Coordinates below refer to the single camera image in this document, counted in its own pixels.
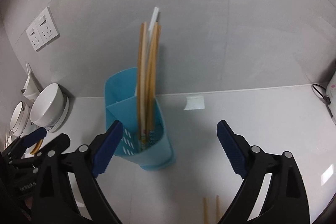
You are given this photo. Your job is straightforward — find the pale chopstick cartoon handle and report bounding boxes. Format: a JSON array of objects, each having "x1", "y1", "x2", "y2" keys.
[{"x1": 137, "y1": 22, "x2": 147, "y2": 149}]

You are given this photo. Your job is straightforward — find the black power cable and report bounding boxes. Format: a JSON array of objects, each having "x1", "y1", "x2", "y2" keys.
[{"x1": 311, "y1": 84, "x2": 334, "y2": 117}]

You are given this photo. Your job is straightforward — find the white strip in holder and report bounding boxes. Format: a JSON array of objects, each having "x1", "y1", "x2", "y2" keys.
[{"x1": 135, "y1": 6, "x2": 161, "y2": 96}]

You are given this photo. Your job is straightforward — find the white plate stack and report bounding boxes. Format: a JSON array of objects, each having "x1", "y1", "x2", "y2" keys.
[{"x1": 10, "y1": 101, "x2": 31, "y2": 137}]

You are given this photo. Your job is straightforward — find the white rice cooker pink flowers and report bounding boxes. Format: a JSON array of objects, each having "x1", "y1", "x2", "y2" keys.
[{"x1": 326, "y1": 76, "x2": 336, "y2": 123}]

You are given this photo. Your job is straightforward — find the white ladle holder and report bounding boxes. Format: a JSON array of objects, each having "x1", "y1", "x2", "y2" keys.
[{"x1": 21, "y1": 62, "x2": 41, "y2": 103}]

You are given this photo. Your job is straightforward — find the chopstick with blue dotted handle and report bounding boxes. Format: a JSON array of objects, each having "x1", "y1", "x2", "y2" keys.
[{"x1": 146, "y1": 22, "x2": 160, "y2": 146}]

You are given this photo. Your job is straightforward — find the plain pale thin chopstick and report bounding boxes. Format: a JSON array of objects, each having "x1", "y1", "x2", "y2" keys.
[{"x1": 215, "y1": 195, "x2": 222, "y2": 223}]

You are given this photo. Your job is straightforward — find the white wall socket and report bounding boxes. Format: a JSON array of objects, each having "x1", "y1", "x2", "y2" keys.
[{"x1": 26, "y1": 6, "x2": 59, "y2": 51}]

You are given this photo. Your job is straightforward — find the white bowl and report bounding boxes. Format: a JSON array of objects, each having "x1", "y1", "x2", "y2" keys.
[{"x1": 30, "y1": 83, "x2": 70, "y2": 133}]

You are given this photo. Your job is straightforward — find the blue plastic utensil holder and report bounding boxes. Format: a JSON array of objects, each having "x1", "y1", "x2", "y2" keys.
[{"x1": 104, "y1": 67, "x2": 175, "y2": 170}]

